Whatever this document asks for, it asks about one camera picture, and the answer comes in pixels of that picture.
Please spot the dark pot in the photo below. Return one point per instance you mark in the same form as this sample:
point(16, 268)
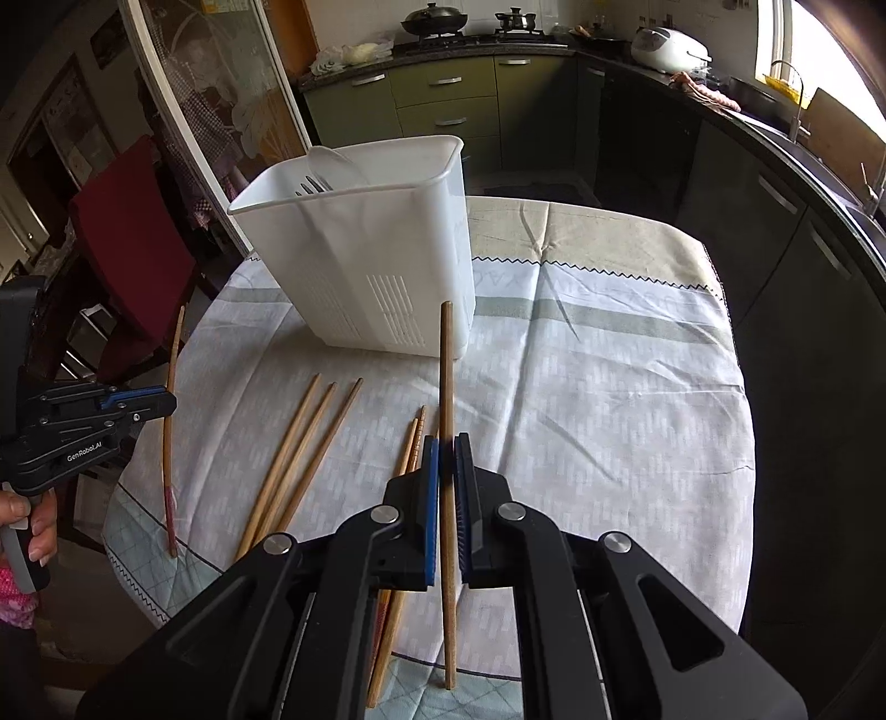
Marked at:
point(751, 97)

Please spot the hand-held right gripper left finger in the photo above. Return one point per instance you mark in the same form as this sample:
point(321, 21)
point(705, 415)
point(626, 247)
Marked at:
point(432, 512)

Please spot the person's left hand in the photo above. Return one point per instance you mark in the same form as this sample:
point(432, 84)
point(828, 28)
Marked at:
point(43, 533)

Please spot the wooden cutting board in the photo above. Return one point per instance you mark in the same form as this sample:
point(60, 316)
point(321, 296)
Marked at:
point(844, 131)

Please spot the white rice cooker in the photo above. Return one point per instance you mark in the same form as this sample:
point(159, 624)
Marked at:
point(664, 47)

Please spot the white plastic bag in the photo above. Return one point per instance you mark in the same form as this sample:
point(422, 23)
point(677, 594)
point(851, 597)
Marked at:
point(360, 54)

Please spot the black wok with lid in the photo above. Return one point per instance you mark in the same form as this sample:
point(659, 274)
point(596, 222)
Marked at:
point(432, 21)

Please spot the thin red-tipped wooden chopstick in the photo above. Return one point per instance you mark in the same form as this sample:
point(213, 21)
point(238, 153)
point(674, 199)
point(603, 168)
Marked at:
point(169, 443)

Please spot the kitchen window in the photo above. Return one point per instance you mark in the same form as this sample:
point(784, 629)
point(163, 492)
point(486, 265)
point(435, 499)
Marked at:
point(810, 34)

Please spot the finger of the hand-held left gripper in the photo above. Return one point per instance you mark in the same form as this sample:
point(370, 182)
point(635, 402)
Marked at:
point(156, 412)
point(131, 395)

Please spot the black gas stove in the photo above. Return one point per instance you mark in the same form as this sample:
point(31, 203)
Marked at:
point(477, 41)

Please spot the small steel faucet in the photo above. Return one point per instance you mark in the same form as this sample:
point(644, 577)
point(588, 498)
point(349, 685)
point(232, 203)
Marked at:
point(794, 128)

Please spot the black built-in appliance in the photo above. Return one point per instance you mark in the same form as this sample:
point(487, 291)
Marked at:
point(637, 138)

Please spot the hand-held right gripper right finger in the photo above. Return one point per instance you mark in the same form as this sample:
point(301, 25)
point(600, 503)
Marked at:
point(462, 512)

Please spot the red covered chair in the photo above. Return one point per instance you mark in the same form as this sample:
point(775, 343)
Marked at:
point(138, 242)

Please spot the black frying pan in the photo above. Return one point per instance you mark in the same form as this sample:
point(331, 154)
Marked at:
point(602, 45)

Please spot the white plastic spoon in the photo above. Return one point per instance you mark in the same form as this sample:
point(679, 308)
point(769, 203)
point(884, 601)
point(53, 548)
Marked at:
point(339, 166)

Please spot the metal fork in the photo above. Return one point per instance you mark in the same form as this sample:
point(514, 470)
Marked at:
point(311, 185)

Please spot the white plastic utensil holder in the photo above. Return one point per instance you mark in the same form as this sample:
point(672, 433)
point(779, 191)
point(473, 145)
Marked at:
point(311, 263)

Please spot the wall poster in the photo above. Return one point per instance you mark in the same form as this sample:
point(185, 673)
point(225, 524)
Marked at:
point(79, 124)

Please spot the tall steel faucet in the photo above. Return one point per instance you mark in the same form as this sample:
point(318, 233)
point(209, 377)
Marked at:
point(869, 187)

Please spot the small black pot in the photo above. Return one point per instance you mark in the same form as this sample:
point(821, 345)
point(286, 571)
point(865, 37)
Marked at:
point(516, 22)

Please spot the person's pink clothing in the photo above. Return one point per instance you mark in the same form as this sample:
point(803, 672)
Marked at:
point(14, 602)

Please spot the glass sliding door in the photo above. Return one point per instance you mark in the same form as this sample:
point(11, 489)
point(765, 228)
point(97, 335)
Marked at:
point(207, 104)

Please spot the framed wall picture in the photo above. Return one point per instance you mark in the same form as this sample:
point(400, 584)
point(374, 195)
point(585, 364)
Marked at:
point(111, 41)

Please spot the green lower kitchen cabinets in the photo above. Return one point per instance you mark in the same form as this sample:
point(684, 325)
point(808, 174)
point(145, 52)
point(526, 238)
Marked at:
point(443, 104)

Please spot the pink cloth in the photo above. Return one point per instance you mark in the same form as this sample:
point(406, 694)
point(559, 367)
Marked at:
point(713, 97)

